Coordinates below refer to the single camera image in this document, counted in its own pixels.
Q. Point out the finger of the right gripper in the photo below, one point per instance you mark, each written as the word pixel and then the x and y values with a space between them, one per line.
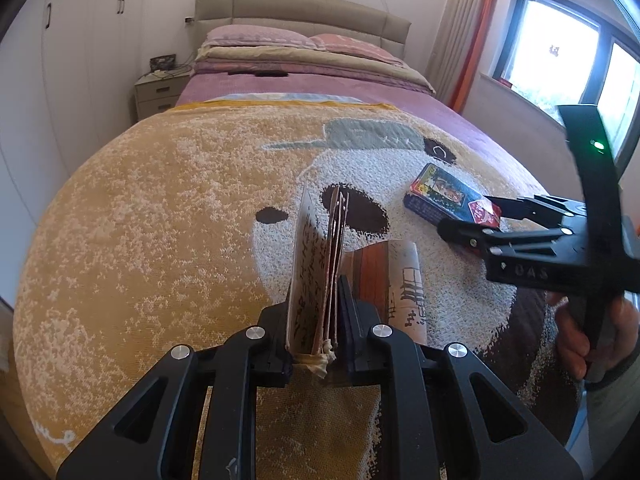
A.
pixel 545 241
pixel 545 210

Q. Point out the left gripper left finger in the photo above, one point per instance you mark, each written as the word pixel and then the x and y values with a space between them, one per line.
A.
pixel 193 414

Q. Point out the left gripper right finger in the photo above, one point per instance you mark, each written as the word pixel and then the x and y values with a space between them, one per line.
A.
pixel 445 414

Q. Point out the red blue snack box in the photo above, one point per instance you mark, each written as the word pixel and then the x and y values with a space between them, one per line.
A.
pixel 436 194

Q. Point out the brown paper booklet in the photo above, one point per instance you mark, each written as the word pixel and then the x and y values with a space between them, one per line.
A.
pixel 385 274

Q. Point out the right hand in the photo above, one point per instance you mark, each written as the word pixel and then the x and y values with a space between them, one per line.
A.
pixel 573 345

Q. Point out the small red windowsill box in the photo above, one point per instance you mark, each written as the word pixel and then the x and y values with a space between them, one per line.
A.
pixel 506 83

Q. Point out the dark framed window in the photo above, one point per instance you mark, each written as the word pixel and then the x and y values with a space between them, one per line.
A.
pixel 557 52

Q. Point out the yellow panda blanket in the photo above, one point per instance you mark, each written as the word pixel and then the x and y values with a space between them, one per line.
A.
pixel 181 229

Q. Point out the beige orange left curtain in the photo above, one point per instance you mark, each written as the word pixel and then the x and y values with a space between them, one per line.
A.
pixel 457 50

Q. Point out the pink right pillow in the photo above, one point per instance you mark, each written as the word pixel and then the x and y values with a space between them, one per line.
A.
pixel 359 49

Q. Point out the pink pillow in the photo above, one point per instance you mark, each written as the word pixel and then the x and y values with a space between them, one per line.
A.
pixel 239 35
pixel 359 49

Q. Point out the folded olive quilt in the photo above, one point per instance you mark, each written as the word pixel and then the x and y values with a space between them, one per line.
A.
pixel 301 61

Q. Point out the beige padded headboard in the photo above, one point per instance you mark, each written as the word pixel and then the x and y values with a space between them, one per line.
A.
pixel 307 17

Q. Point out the pink left pillow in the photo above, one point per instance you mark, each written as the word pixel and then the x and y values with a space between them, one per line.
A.
pixel 239 35

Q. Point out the purple bed cover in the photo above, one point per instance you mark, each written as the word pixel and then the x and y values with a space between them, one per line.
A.
pixel 202 87

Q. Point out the beige bedside table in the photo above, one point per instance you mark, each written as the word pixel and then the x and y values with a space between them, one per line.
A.
pixel 159 91

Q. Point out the white wardrobe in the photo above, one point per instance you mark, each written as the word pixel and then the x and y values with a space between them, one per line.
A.
pixel 68 69

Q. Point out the dark picture frame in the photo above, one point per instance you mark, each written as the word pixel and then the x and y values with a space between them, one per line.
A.
pixel 163 63

